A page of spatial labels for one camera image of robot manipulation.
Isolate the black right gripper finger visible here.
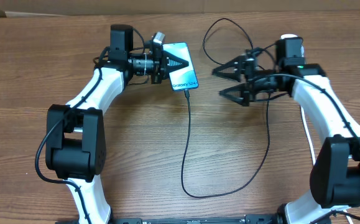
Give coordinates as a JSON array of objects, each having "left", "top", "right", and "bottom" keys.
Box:
[
  {"left": 212, "top": 55, "right": 246, "bottom": 82},
  {"left": 219, "top": 84, "right": 250, "bottom": 106}
]

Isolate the blue-framed smartphone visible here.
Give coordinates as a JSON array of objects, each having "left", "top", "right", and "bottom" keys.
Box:
[{"left": 163, "top": 42, "right": 199, "bottom": 91}]

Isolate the black charging cable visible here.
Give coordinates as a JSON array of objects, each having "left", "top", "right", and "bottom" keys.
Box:
[{"left": 180, "top": 17, "right": 304, "bottom": 199}]

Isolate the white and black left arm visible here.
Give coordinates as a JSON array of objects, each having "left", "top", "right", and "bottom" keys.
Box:
[{"left": 34, "top": 24, "right": 198, "bottom": 223}]

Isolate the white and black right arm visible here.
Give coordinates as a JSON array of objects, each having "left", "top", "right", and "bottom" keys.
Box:
[{"left": 213, "top": 34, "right": 360, "bottom": 223}]

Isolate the white charger plug adapter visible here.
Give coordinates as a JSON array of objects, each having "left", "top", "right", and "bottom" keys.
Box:
[{"left": 280, "top": 34, "right": 305, "bottom": 57}]

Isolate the white power strip cord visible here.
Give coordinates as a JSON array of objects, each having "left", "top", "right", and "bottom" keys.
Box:
[{"left": 300, "top": 105, "right": 354, "bottom": 224}]

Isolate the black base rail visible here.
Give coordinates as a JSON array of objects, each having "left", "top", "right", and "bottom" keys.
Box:
[{"left": 108, "top": 214, "right": 284, "bottom": 224}]

